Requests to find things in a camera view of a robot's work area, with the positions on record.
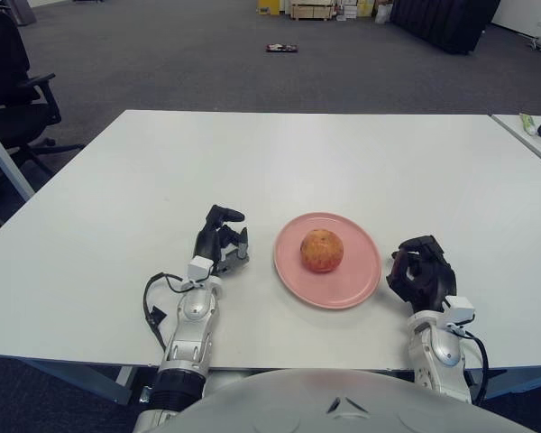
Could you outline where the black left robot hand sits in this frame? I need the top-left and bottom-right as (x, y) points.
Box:
(193, 204), (252, 276)

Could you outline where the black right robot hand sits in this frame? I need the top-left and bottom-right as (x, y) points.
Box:
(385, 234), (458, 313)

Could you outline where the red yellow apple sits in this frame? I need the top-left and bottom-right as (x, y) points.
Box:
(299, 228), (345, 275)

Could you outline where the pink round plate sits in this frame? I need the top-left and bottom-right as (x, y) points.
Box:
(272, 211), (383, 311)

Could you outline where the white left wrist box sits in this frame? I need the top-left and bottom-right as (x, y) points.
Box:
(187, 255), (215, 281)

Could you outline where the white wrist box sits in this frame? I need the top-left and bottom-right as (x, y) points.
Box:
(441, 295), (475, 327)
(187, 255), (215, 281)

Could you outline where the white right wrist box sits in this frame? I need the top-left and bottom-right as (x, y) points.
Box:
(441, 295), (475, 327)

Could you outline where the grey robot torso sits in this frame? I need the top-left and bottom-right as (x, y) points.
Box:
(161, 368), (537, 433)

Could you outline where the grey slanted table leg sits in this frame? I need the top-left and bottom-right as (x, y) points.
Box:
(0, 110), (36, 202)

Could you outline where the black fabric partition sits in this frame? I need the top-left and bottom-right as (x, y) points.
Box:
(390, 0), (502, 55)

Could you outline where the wooden crate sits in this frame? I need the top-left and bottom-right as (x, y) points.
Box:
(290, 0), (335, 20)

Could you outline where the black office chair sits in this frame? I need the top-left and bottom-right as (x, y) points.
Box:
(0, 6), (87, 181)

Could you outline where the stack of white boxes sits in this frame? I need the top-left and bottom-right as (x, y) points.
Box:
(335, 0), (360, 21)

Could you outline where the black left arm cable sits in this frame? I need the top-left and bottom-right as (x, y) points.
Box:
(142, 272), (195, 353)

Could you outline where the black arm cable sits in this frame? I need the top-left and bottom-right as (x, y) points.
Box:
(142, 272), (195, 353)
(459, 328), (491, 405)

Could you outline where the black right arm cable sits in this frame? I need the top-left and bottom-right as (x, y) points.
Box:
(459, 328), (491, 405)

